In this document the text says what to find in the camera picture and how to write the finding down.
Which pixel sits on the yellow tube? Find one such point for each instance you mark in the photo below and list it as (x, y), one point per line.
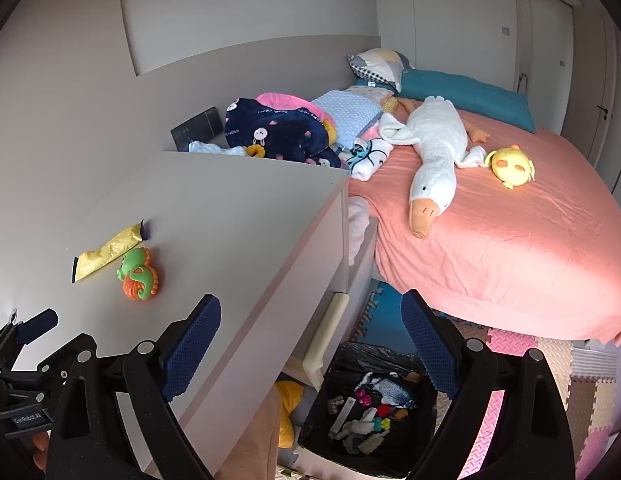
(105, 252)

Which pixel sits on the navy rabbit print blanket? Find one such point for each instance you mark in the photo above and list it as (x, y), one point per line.
(270, 130)

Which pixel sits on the pale pink fluffy cloth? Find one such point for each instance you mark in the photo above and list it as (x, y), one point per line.
(358, 230)

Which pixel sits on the white closet doors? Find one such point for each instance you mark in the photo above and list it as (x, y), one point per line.
(545, 50)

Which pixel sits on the black bin with black bag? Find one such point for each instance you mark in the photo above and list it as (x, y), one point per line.
(353, 464)

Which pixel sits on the white dresser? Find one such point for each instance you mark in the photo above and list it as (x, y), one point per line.
(215, 220)

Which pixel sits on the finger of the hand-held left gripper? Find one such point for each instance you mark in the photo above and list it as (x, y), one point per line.
(38, 322)
(50, 372)

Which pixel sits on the white patterned folded quilt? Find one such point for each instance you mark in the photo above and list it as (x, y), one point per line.
(370, 91)

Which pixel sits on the pink fleece cloth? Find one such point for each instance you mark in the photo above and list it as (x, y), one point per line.
(275, 100)

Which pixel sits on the bed with pink sheet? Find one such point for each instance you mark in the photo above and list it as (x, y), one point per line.
(515, 240)

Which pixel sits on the white cartoon print blanket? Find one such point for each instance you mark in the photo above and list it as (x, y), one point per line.
(373, 160)

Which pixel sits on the yellow floor plush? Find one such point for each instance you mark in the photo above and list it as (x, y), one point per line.
(289, 410)

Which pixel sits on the red toy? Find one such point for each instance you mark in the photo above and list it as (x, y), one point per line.
(385, 411)

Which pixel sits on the green orange teether toy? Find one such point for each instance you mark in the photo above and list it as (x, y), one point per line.
(140, 280)

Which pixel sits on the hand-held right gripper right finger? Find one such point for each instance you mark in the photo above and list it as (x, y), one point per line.
(431, 347)

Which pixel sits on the grey yellow patchwork pillow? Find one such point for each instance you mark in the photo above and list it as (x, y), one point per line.
(380, 65)

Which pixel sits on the yellow dotted plush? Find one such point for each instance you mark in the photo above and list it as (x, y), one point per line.
(392, 105)

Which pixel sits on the coloured foam floor mat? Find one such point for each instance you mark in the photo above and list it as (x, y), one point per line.
(585, 410)

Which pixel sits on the yellow green plastic toy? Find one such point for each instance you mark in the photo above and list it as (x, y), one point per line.
(383, 424)

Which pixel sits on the white door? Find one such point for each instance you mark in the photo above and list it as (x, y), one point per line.
(593, 75)

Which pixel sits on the beige foam drawer guard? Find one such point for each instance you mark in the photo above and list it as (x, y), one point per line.
(325, 335)

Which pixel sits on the light blue dotted blanket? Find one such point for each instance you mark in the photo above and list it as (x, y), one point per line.
(348, 112)

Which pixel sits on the person's left hand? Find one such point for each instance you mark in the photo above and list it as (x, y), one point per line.
(40, 450)

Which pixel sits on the white goose plush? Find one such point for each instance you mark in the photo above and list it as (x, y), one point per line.
(435, 150)

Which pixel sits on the black wall panel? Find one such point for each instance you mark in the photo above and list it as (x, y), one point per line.
(195, 127)

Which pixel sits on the white flat tube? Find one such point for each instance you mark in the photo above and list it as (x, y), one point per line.
(343, 417)

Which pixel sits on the teal pillow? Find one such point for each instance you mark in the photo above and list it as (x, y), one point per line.
(470, 92)

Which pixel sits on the yellow cloth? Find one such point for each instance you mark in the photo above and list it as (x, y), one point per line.
(330, 131)

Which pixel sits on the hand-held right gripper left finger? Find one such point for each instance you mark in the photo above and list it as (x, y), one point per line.
(190, 347)

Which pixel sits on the light blue small cloth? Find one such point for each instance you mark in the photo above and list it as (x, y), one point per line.
(210, 148)

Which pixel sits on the yellow chick plush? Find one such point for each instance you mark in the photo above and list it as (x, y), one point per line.
(510, 165)

